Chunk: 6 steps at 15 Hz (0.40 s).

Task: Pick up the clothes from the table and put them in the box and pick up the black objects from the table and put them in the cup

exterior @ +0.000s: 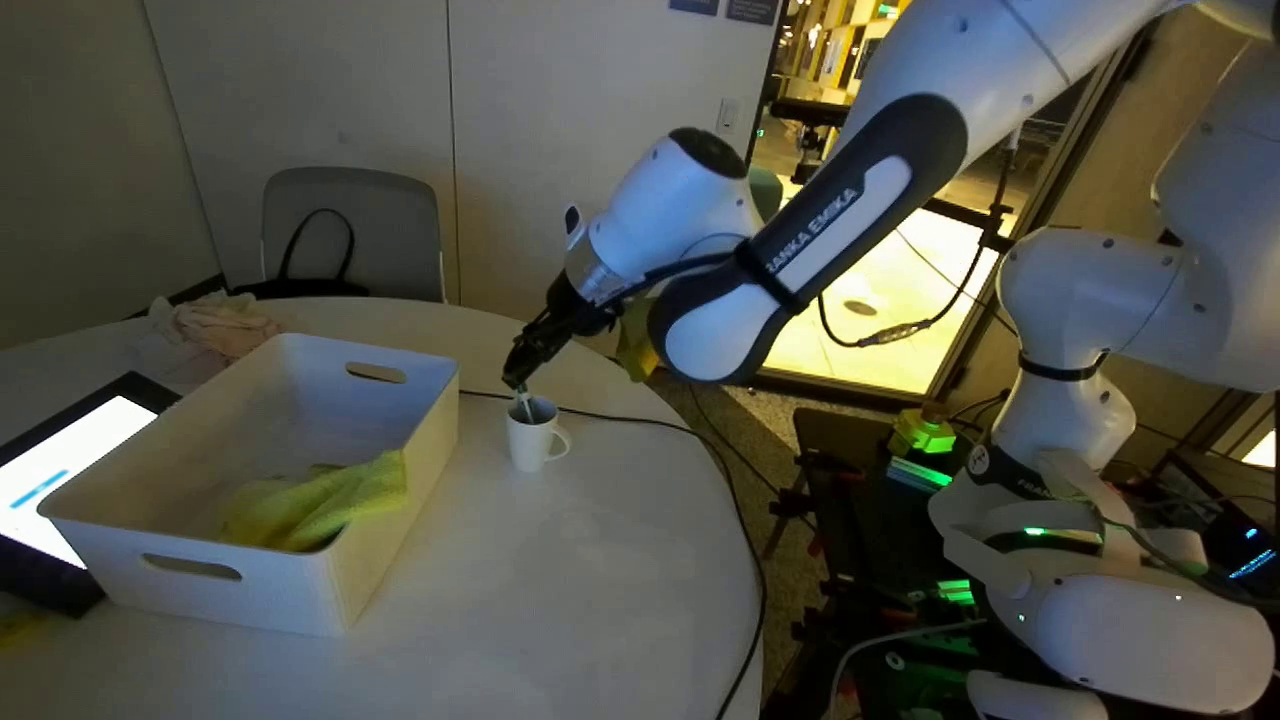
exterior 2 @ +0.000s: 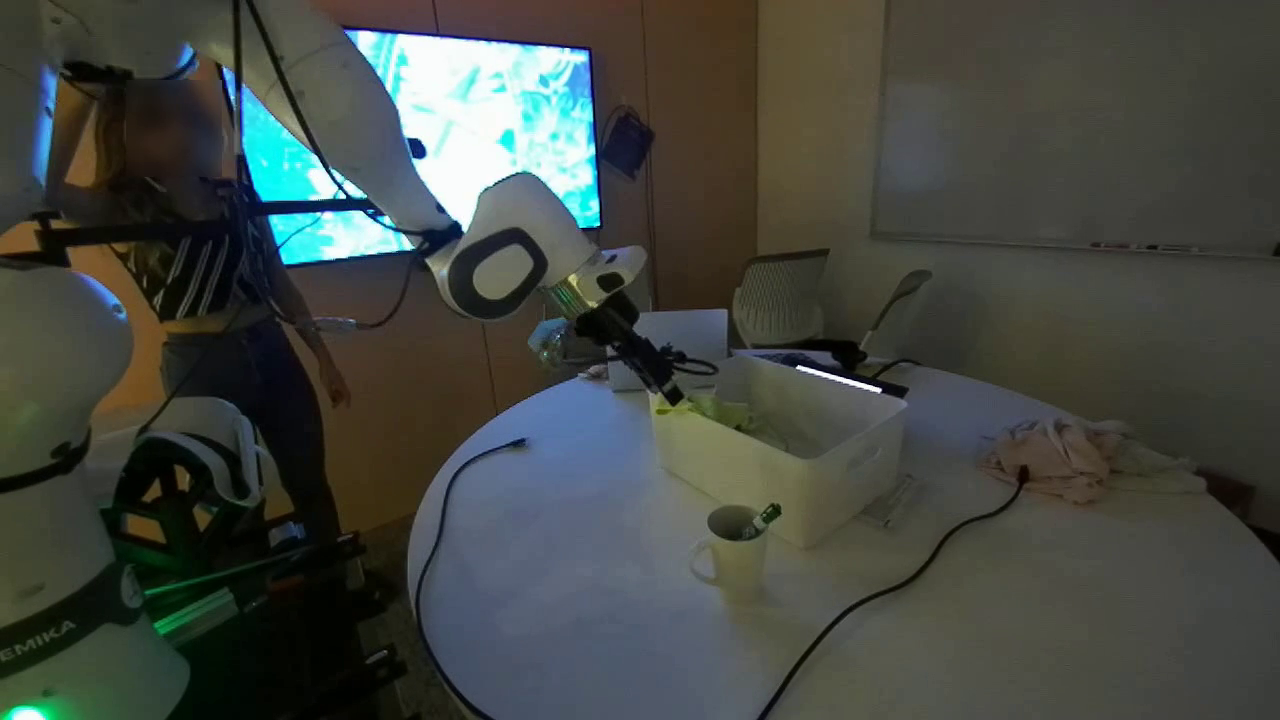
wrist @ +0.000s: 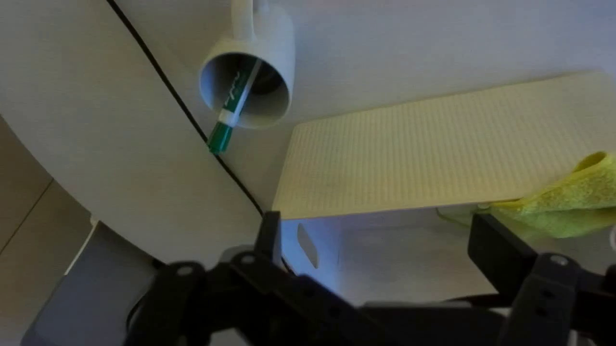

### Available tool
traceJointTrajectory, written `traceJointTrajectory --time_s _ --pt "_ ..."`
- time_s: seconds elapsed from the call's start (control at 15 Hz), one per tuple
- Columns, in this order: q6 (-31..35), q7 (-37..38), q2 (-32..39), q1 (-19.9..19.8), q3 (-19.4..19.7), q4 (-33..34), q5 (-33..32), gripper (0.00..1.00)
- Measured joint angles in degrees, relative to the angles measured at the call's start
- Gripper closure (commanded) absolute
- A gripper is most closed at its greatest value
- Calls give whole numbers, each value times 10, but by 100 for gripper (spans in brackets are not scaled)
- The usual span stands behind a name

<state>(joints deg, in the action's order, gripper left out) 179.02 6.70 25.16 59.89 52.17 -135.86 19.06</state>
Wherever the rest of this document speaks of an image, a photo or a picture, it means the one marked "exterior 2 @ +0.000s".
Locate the green lit control box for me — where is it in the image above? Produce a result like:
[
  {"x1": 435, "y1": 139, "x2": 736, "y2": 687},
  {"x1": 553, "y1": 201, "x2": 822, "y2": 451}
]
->
[{"x1": 134, "y1": 532, "x2": 366, "y2": 645}]

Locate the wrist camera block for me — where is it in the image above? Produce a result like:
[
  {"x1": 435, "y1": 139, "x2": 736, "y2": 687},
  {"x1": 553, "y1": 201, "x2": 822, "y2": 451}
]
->
[{"x1": 523, "y1": 310, "x2": 593, "y2": 370}]

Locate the white plastic box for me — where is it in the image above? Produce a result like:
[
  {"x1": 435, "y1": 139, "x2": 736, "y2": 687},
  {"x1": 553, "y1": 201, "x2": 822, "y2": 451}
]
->
[{"x1": 648, "y1": 353, "x2": 912, "y2": 548}]

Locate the dark wall-mounted device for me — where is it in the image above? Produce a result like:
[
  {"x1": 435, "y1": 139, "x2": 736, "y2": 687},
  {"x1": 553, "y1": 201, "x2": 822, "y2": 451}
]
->
[{"x1": 603, "y1": 102, "x2": 655, "y2": 182}]

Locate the black cable on table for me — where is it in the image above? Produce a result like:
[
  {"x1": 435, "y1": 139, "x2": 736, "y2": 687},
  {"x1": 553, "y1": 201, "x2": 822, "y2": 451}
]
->
[{"x1": 407, "y1": 433, "x2": 1034, "y2": 720}]

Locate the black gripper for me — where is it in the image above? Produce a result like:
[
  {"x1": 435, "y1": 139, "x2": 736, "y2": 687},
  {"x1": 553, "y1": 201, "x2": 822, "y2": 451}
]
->
[{"x1": 568, "y1": 283, "x2": 697, "y2": 407}]

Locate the silver laptop with logo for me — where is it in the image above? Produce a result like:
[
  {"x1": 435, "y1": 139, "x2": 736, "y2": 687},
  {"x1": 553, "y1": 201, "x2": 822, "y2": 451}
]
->
[{"x1": 603, "y1": 309, "x2": 736, "y2": 397}]

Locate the pink crumpled cloth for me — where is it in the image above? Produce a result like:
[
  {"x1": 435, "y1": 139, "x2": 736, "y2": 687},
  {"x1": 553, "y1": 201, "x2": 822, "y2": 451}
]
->
[{"x1": 993, "y1": 415, "x2": 1130, "y2": 507}]

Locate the white mug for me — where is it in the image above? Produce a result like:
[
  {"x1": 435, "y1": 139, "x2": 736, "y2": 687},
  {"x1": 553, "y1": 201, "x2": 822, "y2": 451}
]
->
[{"x1": 684, "y1": 498, "x2": 774, "y2": 600}]

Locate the large wall monitor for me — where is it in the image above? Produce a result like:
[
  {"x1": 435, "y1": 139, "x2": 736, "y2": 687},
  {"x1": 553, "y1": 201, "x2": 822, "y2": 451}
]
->
[{"x1": 237, "y1": 25, "x2": 610, "y2": 273}]

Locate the black robot wrist cable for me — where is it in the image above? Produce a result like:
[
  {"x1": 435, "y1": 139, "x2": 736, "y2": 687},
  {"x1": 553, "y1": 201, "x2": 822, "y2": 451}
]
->
[{"x1": 225, "y1": 0, "x2": 723, "y2": 385}]

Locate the whiteboard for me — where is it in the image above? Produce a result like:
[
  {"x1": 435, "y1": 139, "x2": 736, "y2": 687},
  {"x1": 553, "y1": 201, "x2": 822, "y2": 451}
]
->
[{"x1": 873, "y1": 0, "x2": 1280, "y2": 261}]

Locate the grey office chair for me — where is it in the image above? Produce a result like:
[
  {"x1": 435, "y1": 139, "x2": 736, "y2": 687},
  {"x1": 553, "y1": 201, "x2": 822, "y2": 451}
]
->
[{"x1": 730, "y1": 246, "x2": 838, "y2": 353}]

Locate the person in dark clothes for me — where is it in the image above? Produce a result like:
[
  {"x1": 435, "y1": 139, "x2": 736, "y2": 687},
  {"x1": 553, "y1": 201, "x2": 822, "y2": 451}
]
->
[{"x1": 57, "y1": 76, "x2": 354, "y2": 536}]

